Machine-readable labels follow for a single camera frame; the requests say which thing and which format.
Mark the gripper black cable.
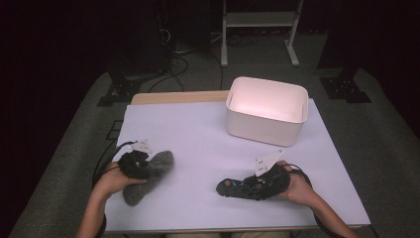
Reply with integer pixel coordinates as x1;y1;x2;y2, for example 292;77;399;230
98;141;138;177
286;163;335;238

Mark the black floor cable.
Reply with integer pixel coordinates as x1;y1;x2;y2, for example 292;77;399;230
211;49;226;91
148;56;190;93

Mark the black stand base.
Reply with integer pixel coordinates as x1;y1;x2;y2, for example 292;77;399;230
319;67;372;104
97;70;143;107

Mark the white plastic bin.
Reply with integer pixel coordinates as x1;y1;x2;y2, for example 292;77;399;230
225;76;310;148

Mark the thin black cable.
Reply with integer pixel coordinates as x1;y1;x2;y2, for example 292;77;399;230
91;140;115;191

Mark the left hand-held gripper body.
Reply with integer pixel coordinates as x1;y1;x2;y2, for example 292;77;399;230
117;139;154;180

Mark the white table mat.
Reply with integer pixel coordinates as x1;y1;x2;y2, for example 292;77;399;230
92;98;371;234

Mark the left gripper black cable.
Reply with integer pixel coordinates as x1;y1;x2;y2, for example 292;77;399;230
98;141;138;177

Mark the person's right hand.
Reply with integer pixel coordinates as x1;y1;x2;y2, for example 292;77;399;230
273;161;315;208

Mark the black equipment cabinet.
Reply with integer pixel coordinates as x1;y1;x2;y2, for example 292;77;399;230
108;0;172;77

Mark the grey fluffy cloth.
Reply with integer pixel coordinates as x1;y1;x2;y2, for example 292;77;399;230
122;150;175;207

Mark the person's left hand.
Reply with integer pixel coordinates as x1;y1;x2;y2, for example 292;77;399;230
93;161;148;199

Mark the white metal stand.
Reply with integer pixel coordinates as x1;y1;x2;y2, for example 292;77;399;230
220;0;305;68

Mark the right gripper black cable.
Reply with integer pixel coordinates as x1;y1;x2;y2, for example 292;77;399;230
286;163;335;238

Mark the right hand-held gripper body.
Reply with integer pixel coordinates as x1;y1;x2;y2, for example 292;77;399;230
256;149;291;201

